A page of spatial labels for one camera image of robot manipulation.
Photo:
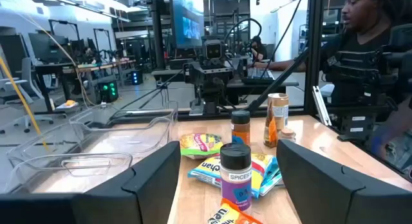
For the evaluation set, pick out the cork lid spice jar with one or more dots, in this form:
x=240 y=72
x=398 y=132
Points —
x=287 y=134

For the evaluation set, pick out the black equipment white labels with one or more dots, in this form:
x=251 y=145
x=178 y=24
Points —
x=360 y=72

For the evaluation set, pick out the person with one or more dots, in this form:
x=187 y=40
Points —
x=258 y=48
x=360 y=14

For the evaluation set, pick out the orange label spice bottle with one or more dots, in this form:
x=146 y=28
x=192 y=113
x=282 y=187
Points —
x=240 y=130

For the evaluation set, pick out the blue yellow ramen packet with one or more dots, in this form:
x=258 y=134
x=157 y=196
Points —
x=206 y=172

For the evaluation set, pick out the computer tower green lights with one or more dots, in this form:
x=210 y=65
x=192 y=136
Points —
x=107 y=90

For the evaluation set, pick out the dark desk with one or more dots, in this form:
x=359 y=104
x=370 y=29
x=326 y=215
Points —
x=277 y=89

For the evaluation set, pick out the backlit keyboard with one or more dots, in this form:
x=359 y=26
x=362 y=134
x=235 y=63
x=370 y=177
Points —
x=257 y=76

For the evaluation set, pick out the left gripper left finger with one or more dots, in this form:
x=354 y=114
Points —
x=145 y=192

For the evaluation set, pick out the computer tower blue lights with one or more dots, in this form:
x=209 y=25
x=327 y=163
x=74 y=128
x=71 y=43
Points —
x=136 y=77

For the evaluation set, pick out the purple label spice bottle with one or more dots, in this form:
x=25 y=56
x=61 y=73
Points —
x=236 y=185

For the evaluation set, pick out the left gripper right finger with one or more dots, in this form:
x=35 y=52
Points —
x=322 y=198

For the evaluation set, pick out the green pink ramen packet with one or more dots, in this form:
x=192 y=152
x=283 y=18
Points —
x=199 y=145

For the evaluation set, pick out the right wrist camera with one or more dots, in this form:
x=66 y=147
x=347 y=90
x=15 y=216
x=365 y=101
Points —
x=213 y=51

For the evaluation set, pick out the long wooden desk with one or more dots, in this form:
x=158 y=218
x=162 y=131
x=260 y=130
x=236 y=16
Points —
x=96 y=67

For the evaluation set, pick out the black aluminium table frame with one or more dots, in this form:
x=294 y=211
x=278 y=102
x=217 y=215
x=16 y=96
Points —
x=313 y=56

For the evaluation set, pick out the grey office chair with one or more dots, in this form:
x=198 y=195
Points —
x=27 y=79

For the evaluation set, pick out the orange ramen packet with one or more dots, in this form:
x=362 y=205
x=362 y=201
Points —
x=231 y=216

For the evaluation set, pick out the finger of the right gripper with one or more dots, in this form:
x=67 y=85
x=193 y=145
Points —
x=191 y=74
x=230 y=78

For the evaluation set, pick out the white leaning board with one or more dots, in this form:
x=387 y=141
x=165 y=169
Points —
x=322 y=105

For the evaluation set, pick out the large blue screen monitor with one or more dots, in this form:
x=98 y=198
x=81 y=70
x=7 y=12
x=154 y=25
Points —
x=188 y=24

